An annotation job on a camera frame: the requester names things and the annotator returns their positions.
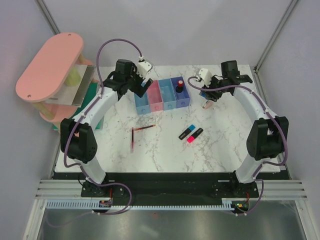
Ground blue eraser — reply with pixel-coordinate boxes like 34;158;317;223
199;91;208;100

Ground right aluminium frame post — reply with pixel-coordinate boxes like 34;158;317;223
253;0;300;74

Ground purple bin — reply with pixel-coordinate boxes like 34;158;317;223
170;76;191;108

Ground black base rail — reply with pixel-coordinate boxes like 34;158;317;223
52;171;292;207

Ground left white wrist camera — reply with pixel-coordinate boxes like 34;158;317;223
136;56;154;80

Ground left aluminium frame post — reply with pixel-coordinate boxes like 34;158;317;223
35;0;61;35

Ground green box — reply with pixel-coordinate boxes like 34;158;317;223
53;83;104;131

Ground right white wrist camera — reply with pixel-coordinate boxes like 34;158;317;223
196;68;213;88

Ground blue cap highlighter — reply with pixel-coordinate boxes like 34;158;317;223
178;124;196;140

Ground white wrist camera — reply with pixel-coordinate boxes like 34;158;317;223
136;56;154;80
196;68;213;88

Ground pink wooden shelf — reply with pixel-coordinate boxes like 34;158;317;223
15;32;96;130

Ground aluminium frame post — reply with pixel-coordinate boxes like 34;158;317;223
35;0;61;35
253;0;300;74

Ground pink bin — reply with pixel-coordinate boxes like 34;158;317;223
147;80;164;112

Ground light blue bin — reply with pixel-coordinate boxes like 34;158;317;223
134;92;151;115

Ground white cable duct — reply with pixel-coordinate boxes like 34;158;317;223
45;199;249;211

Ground red black stamp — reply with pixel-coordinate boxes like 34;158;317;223
175;80;184;93

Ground red pen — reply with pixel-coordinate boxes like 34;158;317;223
130;127;134;153

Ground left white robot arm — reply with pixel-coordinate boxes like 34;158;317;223
60;59;153;198

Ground pink cap highlighter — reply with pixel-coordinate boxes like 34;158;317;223
187;128;204;143

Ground dark red pencil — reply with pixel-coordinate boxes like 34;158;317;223
134;124;156;132

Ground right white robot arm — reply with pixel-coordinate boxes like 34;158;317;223
198;60;289;197

